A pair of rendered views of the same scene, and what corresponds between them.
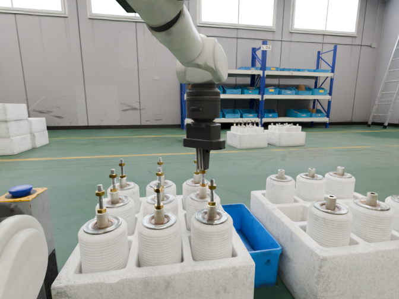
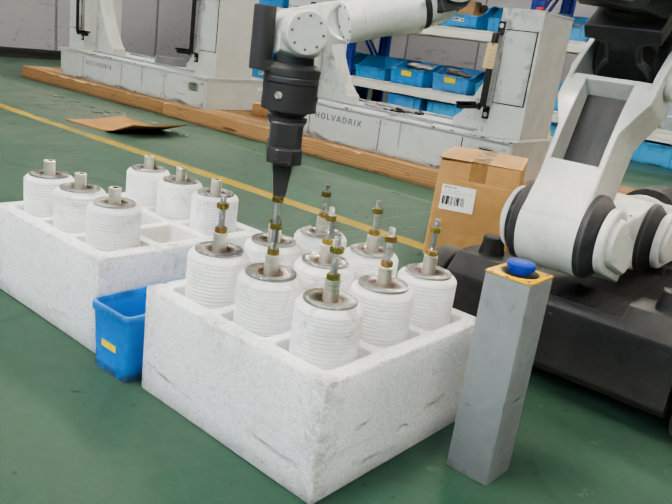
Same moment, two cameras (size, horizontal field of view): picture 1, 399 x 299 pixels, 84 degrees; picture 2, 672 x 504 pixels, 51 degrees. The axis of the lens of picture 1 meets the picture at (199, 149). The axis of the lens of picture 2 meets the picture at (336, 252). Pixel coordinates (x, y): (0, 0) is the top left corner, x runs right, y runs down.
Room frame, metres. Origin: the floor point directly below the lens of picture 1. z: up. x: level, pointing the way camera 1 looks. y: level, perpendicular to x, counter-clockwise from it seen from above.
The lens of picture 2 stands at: (1.26, 0.91, 0.59)
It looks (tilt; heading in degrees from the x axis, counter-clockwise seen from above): 17 degrees down; 228
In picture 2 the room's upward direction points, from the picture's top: 8 degrees clockwise
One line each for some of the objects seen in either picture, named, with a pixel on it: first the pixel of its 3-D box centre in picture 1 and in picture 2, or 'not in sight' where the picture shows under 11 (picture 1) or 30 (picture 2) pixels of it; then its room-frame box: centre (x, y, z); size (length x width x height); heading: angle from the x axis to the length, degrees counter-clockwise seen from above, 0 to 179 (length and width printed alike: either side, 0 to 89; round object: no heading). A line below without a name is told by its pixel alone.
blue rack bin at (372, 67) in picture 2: not in sight; (385, 68); (-3.57, -4.17, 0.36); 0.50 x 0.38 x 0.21; 11
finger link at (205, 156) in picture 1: (206, 158); not in sight; (0.58, -0.02, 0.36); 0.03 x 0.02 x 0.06; 147
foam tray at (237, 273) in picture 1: (162, 251); (312, 353); (0.57, 0.11, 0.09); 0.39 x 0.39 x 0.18; 9
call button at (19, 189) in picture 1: (21, 191); (520, 268); (0.45, 0.38, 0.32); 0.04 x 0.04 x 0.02
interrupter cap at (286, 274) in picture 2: (161, 184); (270, 273); (0.68, 0.12, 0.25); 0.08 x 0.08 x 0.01
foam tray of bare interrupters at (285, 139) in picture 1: (283, 137); not in sight; (3.05, -1.17, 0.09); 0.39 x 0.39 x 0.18; 14
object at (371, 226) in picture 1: (366, 236); (177, 220); (0.53, -0.44, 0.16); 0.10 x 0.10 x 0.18
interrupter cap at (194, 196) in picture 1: (203, 196); (273, 240); (0.58, -0.01, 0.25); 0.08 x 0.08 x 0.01
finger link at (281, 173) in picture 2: (199, 157); (281, 178); (0.59, 0.00, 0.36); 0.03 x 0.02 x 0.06; 147
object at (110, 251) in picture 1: (106, 262); (418, 324); (0.43, 0.21, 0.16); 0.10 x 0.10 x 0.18
